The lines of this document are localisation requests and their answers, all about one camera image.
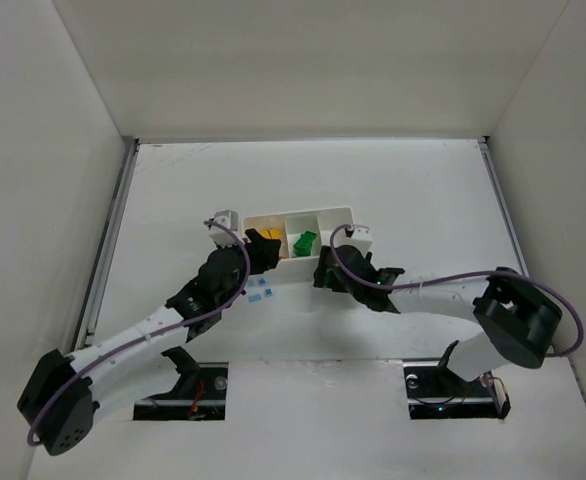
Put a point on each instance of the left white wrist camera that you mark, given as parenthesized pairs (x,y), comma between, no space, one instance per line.
(223,228)

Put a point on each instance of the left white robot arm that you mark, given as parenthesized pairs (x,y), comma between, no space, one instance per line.
(65,392)

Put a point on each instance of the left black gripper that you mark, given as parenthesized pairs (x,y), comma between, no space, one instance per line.
(252,252)

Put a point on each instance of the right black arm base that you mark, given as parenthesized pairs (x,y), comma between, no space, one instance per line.
(435,393)

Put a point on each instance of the small orange lego brick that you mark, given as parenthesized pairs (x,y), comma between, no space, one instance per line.
(274,234)

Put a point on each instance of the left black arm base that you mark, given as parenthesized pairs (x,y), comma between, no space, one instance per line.
(197,395)

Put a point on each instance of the green long lego brick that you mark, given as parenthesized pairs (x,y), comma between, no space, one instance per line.
(329,281)

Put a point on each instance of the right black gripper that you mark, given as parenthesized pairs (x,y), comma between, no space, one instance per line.
(333,267)

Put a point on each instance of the small green lego brick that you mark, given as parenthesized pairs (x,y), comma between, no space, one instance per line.
(303,246)

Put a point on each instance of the yellow sloped lego brick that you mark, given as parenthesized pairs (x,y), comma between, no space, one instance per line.
(264,233)

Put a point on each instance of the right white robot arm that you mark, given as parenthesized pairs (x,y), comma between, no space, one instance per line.
(517,320)

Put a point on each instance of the white three-compartment bin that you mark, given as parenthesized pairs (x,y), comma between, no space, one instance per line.
(291,226)

